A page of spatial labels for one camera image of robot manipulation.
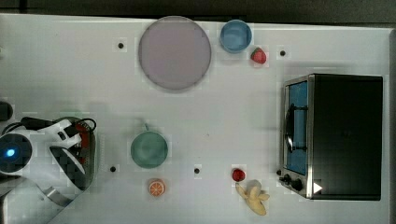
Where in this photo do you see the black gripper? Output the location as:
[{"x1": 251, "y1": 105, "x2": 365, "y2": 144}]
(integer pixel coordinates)
[{"x1": 57, "y1": 126, "x2": 81, "y2": 147}]

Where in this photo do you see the red ketchup bottle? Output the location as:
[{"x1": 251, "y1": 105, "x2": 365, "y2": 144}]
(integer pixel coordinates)
[{"x1": 76, "y1": 123, "x2": 90, "y2": 165}]

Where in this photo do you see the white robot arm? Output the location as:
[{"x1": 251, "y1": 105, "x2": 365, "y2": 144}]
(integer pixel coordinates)
[{"x1": 1, "y1": 119, "x2": 88, "y2": 206}]

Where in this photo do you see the black cylindrical container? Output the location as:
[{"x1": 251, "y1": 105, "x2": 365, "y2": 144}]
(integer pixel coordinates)
[{"x1": 0, "y1": 102, "x2": 13, "y2": 121}]

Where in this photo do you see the orange slice toy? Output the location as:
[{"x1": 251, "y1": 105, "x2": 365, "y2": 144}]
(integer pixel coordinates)
[{"x1": 148, "y1": 179, "x2": 166, "y2": 197}]

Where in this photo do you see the grey round plate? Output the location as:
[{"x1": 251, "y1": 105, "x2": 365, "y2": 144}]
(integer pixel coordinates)
[{"x1": 138, "y1": 16, "x2": 211, "y2": 91}]

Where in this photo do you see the small red tomato toy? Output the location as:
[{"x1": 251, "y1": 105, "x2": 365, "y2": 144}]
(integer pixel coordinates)
[{"x1": 232, "y1": 168, "x2": 246, "y2": 182}]

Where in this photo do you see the blue bowl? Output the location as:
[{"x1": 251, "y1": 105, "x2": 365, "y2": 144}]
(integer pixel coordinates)
[{"x1": 219, "y1": 20, "x2": 252, "y2": 53}]

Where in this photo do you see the peeled banana toy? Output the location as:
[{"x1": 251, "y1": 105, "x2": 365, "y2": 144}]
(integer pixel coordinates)
[{"x1": 235, "y1": 180, "x2": 270, "y2": 216}]

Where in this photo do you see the red strawberry toy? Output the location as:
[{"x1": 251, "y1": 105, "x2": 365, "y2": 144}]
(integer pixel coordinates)
[{"x1": 250, "y1": 48, "x2": 267, "y2": 64}]

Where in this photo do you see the black toaster oven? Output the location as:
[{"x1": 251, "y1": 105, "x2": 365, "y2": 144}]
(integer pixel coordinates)
[{"x1": 276, "y1": 74, "x2": 383, "y2": 201}]

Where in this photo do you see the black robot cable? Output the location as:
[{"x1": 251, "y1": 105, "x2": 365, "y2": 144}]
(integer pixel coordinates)
[{"x1": 1, "y1": 116, "x2": 97, "y2": 134}]

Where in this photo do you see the green cup with handle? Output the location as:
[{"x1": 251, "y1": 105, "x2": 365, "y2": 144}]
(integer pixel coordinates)
[{"x1": 131, "y1": 123, "x2": 169, "y2": 169}]

